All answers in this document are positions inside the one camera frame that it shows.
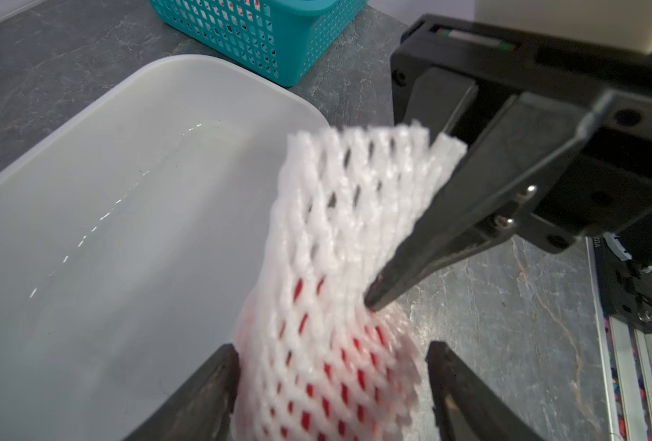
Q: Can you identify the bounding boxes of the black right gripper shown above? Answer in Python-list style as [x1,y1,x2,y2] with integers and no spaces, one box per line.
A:
[364,15,652,312]

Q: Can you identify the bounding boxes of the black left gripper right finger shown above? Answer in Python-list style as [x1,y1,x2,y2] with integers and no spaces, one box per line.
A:
[426,341,541,440]

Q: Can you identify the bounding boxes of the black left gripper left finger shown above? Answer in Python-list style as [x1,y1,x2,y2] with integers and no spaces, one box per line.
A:
[126,344,241,440]

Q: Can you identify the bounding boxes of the white plastic tub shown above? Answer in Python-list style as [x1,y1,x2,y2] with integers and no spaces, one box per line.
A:
[0,55,328,440]

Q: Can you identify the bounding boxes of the teal plastic basket right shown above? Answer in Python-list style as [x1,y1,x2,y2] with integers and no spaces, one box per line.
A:
[150,0,367,87]

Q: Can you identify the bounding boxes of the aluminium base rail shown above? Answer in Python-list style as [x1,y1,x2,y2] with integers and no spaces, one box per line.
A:
[588,238,652,440]

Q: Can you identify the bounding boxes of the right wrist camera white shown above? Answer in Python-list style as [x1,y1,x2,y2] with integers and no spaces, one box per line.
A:
[475,0,652,54]

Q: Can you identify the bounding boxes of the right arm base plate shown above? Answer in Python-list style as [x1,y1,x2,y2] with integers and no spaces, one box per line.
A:
[592,233,652,334]

